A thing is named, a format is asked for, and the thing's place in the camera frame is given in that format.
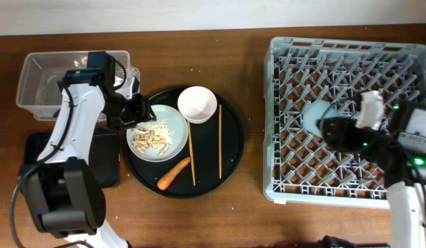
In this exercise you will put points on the light blue cup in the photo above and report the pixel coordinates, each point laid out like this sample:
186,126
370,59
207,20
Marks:
312,115

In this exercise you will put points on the wooden chopstick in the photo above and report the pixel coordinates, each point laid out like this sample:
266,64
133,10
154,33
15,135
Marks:
220,140
191,153

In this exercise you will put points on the grey plate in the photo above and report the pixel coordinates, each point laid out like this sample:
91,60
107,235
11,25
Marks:
177,125

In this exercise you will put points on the round black tray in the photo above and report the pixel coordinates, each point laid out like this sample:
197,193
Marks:
206,161

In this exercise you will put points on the grey dishwasher rack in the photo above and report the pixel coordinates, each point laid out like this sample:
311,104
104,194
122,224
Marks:
298,167

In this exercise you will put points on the black rectangular tray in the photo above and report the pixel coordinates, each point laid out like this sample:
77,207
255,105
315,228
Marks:
104,154

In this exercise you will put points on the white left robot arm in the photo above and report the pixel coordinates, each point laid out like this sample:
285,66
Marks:
60,190

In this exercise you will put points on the peanut shells food scraps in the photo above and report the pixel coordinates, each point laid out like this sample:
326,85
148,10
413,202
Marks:
156,136

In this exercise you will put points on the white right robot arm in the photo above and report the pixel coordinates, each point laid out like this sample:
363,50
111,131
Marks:
400,153

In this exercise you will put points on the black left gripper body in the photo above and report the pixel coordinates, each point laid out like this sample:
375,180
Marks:
122,111

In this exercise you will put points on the orange carrot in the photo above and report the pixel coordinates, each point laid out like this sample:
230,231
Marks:
170,176

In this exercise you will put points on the white bowl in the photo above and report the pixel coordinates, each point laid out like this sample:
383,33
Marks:
197,104

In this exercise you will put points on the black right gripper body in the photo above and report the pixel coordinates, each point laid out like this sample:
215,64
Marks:
363,140

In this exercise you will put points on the right wooden chopstick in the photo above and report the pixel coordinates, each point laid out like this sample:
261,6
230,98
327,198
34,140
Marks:
220,140

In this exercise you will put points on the black base block bottom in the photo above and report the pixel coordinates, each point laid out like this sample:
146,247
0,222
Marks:
334,242

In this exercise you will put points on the clear plastic bin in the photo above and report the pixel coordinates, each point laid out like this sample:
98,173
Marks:
38,91

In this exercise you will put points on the left wooden chopstick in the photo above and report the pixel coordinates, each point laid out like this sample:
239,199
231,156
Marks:
191,153

